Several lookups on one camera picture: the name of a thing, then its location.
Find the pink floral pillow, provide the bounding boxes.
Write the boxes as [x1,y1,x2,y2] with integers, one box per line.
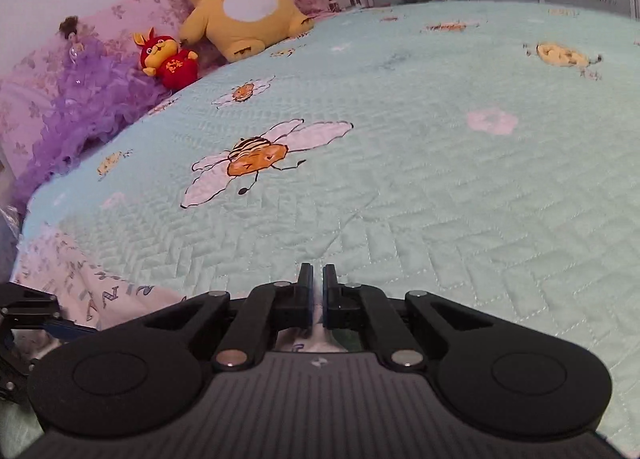
[0,0,331,174]

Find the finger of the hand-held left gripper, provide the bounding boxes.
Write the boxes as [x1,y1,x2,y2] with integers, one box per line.
[0,339,37,406]
[0,283,97,342]

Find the yellow plush toy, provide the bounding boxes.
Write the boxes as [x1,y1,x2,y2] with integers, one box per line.
[177,0,316,64]

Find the purple ruffled pillow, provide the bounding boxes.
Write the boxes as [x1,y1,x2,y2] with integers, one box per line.
[10,15,173,210]

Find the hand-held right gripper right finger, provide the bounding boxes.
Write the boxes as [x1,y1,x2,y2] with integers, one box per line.
[322,263,493,372]

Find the bee print quilted bedspread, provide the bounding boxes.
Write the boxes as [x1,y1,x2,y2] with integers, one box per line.
[15,0,640,440]

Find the red plush toy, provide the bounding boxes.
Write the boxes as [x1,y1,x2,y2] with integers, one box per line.
[132,28,200,90]

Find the letter print pants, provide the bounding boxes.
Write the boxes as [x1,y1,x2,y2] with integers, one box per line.
[15,229,351,356]

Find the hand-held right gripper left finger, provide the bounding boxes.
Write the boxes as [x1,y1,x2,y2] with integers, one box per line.
[145,263,315,372]

